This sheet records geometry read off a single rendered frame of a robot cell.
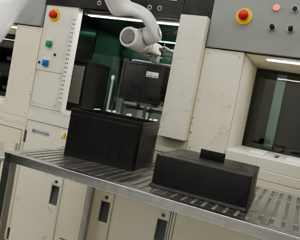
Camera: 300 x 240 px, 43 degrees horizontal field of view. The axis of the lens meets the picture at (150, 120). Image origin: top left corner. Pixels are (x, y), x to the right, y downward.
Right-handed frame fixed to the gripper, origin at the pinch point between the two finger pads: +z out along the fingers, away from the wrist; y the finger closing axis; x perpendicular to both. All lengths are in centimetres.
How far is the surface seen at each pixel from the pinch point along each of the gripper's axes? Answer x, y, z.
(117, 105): -32, -54, 74
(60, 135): -50, -39, -10
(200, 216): -51, 52, -71
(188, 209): -50, 49, -72
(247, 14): 18.0, 42.0, -13.4
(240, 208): -48, 61, -62
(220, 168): -39, 53, -61
